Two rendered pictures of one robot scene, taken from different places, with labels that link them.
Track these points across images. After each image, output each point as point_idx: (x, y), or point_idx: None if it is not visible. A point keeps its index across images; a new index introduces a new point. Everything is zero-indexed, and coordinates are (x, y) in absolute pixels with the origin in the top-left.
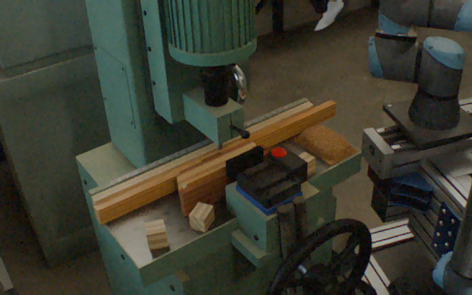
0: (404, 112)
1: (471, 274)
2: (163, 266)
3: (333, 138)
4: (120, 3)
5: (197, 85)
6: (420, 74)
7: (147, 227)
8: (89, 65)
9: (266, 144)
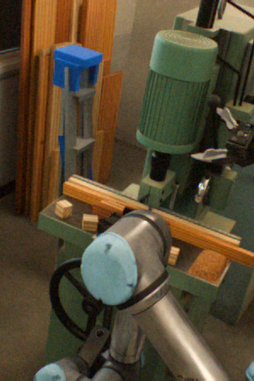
0: None
1: (110, 348)
2: (51, 225)
3: (208, 261)
4: None
5: (169, 168)
6: None
7: (62, 201)
8: None
9: (182, 237)
